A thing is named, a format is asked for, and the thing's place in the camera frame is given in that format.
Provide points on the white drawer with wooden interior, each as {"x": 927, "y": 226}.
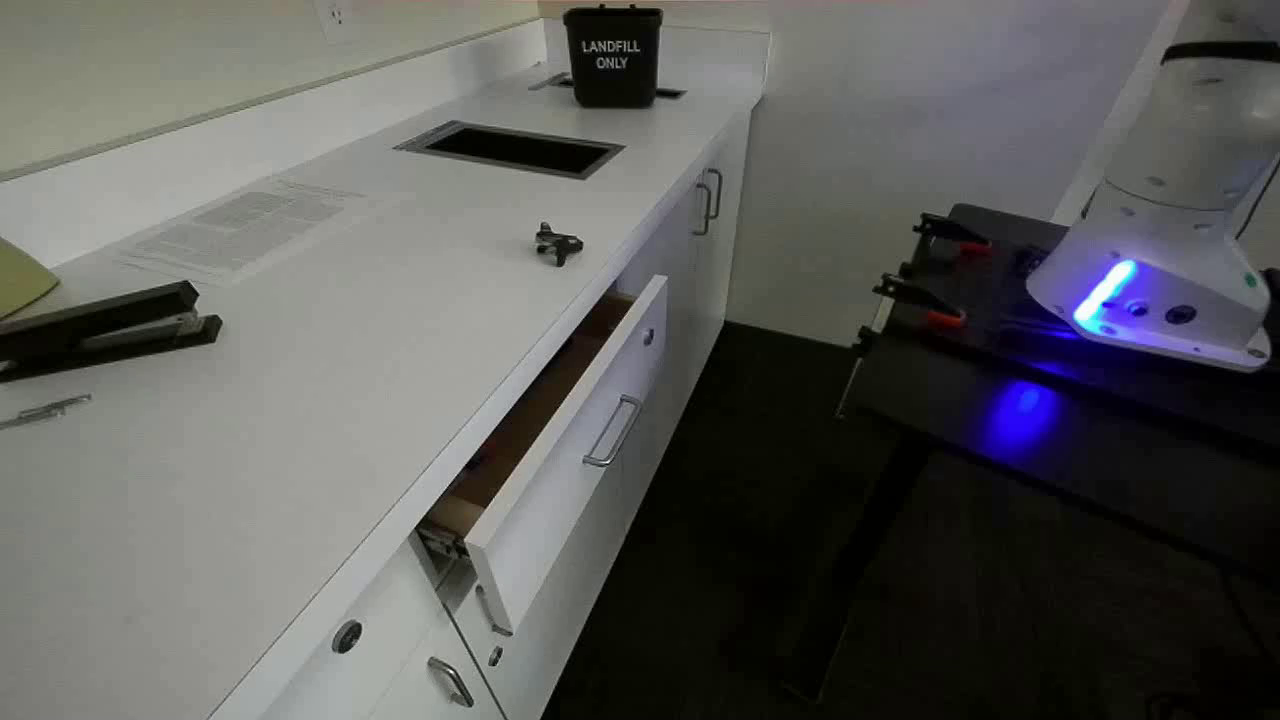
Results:
{"x": 572, "y": 443}

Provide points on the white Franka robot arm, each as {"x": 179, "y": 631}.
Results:
{"x": 1174, "y": 161}

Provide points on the white drawer with lock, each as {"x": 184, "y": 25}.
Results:
{"x": 362, "y": 602}

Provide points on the narrow white cabinet door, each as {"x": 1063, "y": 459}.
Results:
{"x": 664, "y": 265}

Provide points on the black binder clip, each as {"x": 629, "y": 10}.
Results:
{"x": 553, "y": 247}

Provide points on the large rectangular counter opening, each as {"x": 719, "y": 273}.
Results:
{"x": 514, "y": 147}

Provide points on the red black clamp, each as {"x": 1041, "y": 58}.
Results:
{"x": 923, "y": 301}
{"x": 955, "y": 237}

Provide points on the black landfill bin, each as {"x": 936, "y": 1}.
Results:
{"x": 610, "y": 72}

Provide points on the white printed paper sheet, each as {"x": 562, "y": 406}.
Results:
{"x": 240, "y": 226}

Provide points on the black robot table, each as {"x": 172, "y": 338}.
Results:
{"x": 1132, "y": 412}

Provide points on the black stapler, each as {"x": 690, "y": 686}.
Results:
{"x": 105, "y": 326}

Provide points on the silver pen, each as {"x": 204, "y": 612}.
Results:
{"x": 44, "y": 411}

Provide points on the yellow-green folder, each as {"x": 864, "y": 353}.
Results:
{"x": 20, "y": 282}

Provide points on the white wall outlet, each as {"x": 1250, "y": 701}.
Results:
{"x": 333, "y": 14}

